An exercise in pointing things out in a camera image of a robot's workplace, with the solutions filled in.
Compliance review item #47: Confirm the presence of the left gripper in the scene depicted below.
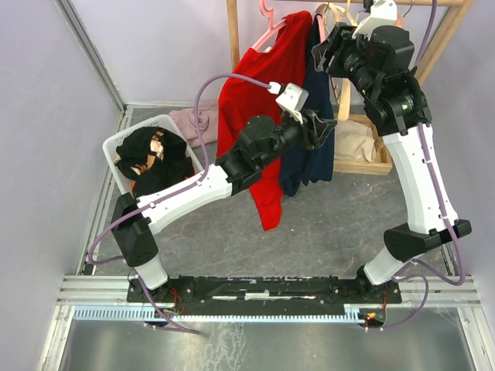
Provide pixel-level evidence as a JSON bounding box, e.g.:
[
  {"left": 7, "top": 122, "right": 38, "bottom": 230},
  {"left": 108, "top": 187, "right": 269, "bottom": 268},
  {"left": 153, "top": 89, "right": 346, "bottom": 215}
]
[{"left": 258, "top": 109, "right": 340, "bottom": 169}]

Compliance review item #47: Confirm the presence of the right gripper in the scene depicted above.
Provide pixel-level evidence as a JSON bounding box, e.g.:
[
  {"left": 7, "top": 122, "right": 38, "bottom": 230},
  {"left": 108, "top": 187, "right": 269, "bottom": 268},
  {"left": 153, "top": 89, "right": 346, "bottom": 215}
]
[{"left": 311, "top": 22, "right": 378, "bottom": 100}]

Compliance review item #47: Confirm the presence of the cream hanger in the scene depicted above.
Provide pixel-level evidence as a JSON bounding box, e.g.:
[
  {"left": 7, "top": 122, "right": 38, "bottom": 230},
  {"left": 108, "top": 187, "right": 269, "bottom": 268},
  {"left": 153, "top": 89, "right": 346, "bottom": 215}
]
[
  {"left": 316, "top": 2, "right": 354, "bottom": 121},
  {"left": 343, "top": 0, "right": 365, "bottom": 26}
]

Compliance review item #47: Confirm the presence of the navy blue t shirt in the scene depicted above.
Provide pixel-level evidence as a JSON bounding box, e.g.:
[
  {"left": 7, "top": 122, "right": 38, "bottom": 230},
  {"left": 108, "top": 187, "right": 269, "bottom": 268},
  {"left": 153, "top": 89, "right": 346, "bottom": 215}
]
[{"left": 279, "top": 15, "right": 335, "bottom": 197}]

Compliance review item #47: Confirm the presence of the black t shirt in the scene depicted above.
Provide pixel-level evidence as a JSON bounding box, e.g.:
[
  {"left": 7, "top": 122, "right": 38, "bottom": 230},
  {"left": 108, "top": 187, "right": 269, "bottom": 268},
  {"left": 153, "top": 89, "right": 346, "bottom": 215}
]
[{"left": 114, "top": 126, "right": 195, "bottom": 199}]

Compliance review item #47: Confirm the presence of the light pink hanger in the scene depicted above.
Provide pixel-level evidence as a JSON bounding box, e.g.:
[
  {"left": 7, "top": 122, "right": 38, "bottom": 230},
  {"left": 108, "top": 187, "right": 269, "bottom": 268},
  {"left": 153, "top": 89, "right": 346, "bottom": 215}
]
[{"left": 315, "top": 14, "right": 326, "bottom": 43}]

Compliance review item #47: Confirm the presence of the peach hanger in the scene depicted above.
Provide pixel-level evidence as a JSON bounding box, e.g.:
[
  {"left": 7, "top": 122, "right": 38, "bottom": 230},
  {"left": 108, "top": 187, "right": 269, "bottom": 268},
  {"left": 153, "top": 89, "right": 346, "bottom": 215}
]
[{"left": 398, "top": 0, "right": 415, "bottom": 19}]

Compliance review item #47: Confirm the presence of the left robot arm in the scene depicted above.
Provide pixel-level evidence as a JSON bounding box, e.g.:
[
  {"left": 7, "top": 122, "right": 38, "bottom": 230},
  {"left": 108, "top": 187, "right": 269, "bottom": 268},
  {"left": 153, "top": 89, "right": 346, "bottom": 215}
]
[{"left": 111, "top": 109, "right": 336, "bottom": 301}]

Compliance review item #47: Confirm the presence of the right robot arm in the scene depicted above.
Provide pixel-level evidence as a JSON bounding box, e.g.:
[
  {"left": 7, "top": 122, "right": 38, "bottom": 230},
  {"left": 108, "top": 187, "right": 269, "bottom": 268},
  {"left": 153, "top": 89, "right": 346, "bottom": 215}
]
[{"left": 312, "top": 22, "right": 472, "bottom": 302}]

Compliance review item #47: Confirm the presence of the red t shirt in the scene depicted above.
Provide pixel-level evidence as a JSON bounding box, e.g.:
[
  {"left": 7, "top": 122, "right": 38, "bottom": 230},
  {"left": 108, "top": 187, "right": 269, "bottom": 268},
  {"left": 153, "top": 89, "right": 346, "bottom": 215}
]
[{"left": 217, "top": 11, "right": 312, "bottom": 231}]

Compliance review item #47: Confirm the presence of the beige cloth in rack base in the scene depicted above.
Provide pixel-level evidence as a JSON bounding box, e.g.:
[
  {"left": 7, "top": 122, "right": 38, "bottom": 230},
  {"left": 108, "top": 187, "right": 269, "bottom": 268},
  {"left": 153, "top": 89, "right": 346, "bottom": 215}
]
[{"left": 334, "top": 121, "right": 376, "bottom": 162}]

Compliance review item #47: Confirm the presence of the pink cloth on floor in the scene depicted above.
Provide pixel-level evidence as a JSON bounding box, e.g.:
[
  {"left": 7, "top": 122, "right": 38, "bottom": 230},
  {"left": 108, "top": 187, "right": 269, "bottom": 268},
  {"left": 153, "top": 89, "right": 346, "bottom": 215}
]
[{"left": 169, "top": 101, "right": 218, "bottom": 148}]

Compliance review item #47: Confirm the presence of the white plastic basket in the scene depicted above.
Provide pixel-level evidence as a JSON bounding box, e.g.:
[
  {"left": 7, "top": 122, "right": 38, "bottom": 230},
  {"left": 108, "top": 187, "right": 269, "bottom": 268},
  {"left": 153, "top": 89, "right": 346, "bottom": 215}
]
[{"left": 103, "top": 114, "right": 203, "bottom": 197}]

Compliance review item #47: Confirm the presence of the corner aluminium profile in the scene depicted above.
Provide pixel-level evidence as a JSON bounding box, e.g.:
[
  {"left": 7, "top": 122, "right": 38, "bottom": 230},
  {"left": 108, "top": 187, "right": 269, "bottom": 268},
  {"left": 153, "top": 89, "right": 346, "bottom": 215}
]
[{"left": 55, "top": 0, "right": 126, "bottom": 111}]

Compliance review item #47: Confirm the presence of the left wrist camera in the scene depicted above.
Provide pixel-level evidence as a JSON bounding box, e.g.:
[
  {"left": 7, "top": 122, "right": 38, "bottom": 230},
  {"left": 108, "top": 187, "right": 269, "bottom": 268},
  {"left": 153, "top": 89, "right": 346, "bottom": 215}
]
[{"left": 268, "top": 82, "right": 309, "bottom": 124}]

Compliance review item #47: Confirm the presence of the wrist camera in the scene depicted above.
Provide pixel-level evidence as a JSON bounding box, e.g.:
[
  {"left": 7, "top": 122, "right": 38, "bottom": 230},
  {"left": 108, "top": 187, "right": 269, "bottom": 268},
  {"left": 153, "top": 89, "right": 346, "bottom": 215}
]
[
  {"left": 268, "top": 82, "right": 309, "bottom": 124},
  {"left": 352, "top": 0, "right": 398, "bottom": 39}
]

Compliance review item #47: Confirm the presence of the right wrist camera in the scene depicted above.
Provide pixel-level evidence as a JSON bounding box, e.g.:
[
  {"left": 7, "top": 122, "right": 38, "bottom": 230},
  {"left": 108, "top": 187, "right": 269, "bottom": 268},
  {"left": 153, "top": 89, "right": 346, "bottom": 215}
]
[{"left": 352, "top": 0, "right": 398, "bottom": 39}]

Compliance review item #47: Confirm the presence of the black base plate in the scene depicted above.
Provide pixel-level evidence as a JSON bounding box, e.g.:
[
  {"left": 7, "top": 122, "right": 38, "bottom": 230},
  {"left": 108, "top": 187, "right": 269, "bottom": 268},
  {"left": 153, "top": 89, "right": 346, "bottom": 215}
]
[{"left": 149, "top": 276, "right": 402, "bottom": 317}]

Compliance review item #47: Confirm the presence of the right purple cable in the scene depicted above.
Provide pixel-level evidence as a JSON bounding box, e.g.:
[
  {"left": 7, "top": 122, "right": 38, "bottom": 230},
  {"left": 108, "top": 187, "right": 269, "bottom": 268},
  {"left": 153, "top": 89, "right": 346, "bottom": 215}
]
[{"left": 365, "top": 0, "right": 467, "bottom": 332}]

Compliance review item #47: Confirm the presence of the aluminium frame rail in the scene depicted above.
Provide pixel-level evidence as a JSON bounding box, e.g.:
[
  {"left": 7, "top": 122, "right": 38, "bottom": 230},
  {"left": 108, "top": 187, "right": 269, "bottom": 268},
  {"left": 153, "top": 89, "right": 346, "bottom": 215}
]
[{"left": 36, "top": 104, "right": 495, "bottom": 371}]

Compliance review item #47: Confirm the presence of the blue cable duct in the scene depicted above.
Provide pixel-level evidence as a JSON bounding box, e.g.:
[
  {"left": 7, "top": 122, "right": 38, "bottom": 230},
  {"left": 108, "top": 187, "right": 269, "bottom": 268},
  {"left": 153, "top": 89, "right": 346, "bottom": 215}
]
[{"left": 72, "top": 303, "right": 368, "bottom": 324}]

